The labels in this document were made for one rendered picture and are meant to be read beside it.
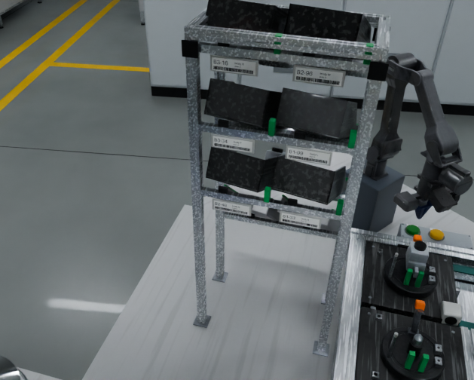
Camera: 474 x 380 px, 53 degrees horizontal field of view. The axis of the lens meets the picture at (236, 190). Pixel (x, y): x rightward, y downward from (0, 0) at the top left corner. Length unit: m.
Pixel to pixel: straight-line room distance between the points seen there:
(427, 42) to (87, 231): 2.96
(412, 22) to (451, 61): 0.48
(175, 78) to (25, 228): 1.95
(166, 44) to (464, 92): 2.55
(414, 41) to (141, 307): 3.37
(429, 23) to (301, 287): 3.11
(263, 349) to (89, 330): 1.35
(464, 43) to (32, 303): 3.60
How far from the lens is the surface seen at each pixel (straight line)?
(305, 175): 1.03
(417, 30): 4.23
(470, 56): 4.42
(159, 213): 3.07
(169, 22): 4.21
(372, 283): 1.36
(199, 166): 1.00
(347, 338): 1.25
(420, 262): 1.33
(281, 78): 4.25
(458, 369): 1.26
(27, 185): 3.54
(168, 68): 4.35
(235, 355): 1.30
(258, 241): 1.58
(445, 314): 1.33
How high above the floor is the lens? 1.93
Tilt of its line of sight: 36 degrees down
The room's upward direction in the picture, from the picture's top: 1 degrees clockwise
